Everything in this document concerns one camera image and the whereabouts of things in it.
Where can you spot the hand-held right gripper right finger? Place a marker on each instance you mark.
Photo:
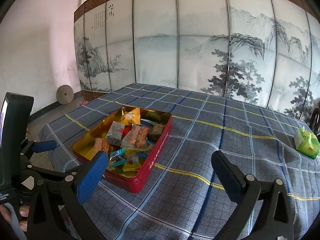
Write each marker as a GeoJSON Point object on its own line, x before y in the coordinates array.
{"type": "Point", "coordinates": [230, 177]}

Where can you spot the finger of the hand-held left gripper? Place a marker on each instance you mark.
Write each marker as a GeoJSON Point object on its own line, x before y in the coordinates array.
{"type": "Point", "coordinates": [45, 146]}
{"type": "Point", "coordinates": [45, 173]}

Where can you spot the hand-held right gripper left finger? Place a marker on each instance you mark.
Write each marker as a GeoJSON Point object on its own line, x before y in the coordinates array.
{"type": "Point", "coordinates": [90, 180]}

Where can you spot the orange-red snack packet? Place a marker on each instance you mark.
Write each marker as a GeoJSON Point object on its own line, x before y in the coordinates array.
{"type": "Point", "coordinates": [101, 146]}

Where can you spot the teal snack packet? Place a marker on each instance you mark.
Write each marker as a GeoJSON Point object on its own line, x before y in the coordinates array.
{"type": "Point", "coordinates": [117, 153]}

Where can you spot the yellow snack packet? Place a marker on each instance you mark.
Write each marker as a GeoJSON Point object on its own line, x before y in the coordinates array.
{"type": "Point", "coordinates": [130, 167]}

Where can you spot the clear packet reddish snack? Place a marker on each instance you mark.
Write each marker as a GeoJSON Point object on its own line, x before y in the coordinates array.
{"type": "Point", "coordinates": [131, 160]}

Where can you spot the grey speckled snack packet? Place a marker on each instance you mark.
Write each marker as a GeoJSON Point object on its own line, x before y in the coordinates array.
{"type": "Point", "coordinates": [115, 133]}

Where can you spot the red tin box gold inside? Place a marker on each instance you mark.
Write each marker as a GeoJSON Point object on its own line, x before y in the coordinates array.
{"type": "Point", "coordinates": [150, 170]}

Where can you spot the large red snack packet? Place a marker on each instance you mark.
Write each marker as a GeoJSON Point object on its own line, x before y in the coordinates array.
{"type": "Point", "coordinates": [127, 130]}

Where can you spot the clear peanut packet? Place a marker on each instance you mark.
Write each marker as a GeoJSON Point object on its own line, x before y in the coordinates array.
{"type": "Point", "coordinates": [138, 136]}

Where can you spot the orange nut packet clear window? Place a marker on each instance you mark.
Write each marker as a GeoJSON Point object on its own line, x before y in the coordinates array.
{"type": "Point", "coordinates": [130, 117]}

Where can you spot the blue-edged clear packet dark contents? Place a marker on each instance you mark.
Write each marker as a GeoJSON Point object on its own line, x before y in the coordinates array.
{"type": "Point", "coordinates": [147, 123]}

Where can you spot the dark brown snack packet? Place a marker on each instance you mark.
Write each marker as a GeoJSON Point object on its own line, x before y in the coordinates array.
{"type": "Point", "coordinates": [157, 130]}

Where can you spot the person's left hand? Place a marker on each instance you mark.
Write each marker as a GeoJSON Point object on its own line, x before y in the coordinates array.
{"type": "Point", "coordinates": [23, 211]}

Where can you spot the blue plaid blanket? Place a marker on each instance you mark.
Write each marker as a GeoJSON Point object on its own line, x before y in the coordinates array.
{"type": "Point", "coordinates": [200, 135]}

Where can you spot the round stone disc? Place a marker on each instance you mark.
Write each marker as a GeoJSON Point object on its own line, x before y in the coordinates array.
{"type": "Point", "coordinates": [64, 94]}

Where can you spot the small red object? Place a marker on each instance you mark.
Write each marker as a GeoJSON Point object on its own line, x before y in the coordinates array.
{"type": "Point", "coordinates": [83, 102]}

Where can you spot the green tissue pack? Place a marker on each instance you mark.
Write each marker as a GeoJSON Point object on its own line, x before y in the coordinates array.
{"type": "Point", "coordinates": [306, 142]}

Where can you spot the dark wooden chair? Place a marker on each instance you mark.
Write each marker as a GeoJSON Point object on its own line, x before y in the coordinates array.
{"type": "Point", "coordinates": [315, 122]}

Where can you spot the painted landscape folding screen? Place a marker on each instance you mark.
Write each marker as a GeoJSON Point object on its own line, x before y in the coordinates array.
{"type": "Point", "coordinates": [160, 42]}

